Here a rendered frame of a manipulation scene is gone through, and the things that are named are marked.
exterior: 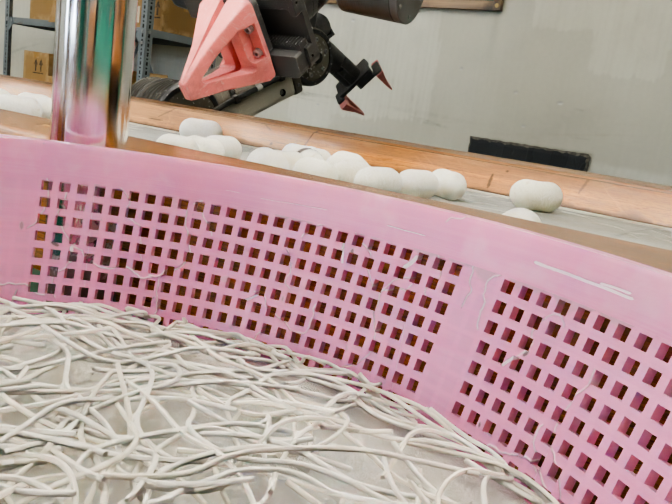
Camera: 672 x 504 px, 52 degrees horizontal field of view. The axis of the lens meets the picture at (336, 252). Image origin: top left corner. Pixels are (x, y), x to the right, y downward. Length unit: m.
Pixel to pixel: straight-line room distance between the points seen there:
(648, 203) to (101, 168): 0.41
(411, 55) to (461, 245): 2.66
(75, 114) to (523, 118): 2.42
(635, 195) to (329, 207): 0.38
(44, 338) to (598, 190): 0.44
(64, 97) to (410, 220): 0.11
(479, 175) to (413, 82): 2.24
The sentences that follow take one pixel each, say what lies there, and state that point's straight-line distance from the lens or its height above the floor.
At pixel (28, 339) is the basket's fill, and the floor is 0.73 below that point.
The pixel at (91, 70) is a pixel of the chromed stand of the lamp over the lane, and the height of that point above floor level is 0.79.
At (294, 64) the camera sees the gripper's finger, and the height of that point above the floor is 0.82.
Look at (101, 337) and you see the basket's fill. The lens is 0.16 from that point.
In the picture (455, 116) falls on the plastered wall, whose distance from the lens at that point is 2.69.
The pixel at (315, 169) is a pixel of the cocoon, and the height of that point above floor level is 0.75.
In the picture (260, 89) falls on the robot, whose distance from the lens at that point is 1.23.
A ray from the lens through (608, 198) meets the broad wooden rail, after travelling 0.53.
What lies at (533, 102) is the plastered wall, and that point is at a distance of 2.58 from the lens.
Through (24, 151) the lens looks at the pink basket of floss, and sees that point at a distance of 0.21.
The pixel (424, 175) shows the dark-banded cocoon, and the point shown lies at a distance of 0.43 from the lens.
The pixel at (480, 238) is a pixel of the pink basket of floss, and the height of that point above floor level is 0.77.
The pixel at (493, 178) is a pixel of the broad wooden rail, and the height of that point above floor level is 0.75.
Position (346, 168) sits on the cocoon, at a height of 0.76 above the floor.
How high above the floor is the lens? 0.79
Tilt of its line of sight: 12 degrees down
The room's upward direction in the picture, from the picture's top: 8 degrees clockwise
